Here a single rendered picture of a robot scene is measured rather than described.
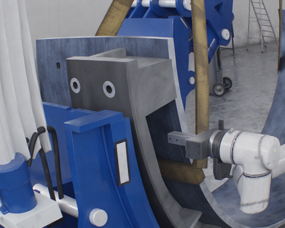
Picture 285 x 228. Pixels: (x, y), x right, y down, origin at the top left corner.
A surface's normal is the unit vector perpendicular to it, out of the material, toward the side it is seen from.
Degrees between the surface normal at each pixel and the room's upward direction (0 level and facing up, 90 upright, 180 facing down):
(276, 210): 5
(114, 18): 104
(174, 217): 90
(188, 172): 115
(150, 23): 83
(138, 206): 90
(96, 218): 90
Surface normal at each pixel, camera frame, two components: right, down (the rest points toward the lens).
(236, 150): -0.66, -0.02
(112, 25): 0.49, 0.42
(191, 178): -0.58, 0.61
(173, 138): -0.67, 0.22
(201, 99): 0.86, -0.06
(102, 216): 0.74, 0.11
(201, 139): -0.06, -0.97
